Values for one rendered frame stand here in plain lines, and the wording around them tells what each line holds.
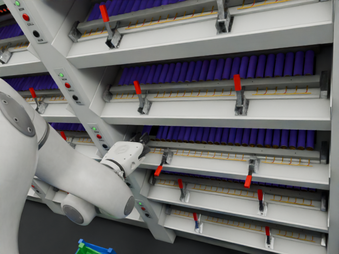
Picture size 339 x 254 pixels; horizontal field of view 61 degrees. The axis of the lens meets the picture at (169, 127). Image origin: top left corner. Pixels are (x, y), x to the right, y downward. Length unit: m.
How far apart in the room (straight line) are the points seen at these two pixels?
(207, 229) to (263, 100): 0.66
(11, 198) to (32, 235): 1.54
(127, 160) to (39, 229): 1.15
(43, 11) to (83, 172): 0.40
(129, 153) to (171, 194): 0.33
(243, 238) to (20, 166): 0.95
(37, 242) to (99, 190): 1.21
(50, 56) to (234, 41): 0.50
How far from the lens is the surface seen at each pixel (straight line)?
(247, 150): 0.81
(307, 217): 0.96
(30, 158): 0.34
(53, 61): 0.85
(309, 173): 0.80
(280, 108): 0.67
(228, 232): 1.17
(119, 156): 0.81
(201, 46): 0.60
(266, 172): 0.81
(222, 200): 1.01
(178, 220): 1.25
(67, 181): 0.62
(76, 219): 0.75
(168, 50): 0.63
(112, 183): 0.64
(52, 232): 1.79
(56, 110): 1.05
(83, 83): 0.85
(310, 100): 0.67
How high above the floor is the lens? 1.15
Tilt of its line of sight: 36 degrees down
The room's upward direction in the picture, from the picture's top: 22 degrees counter-clockwise
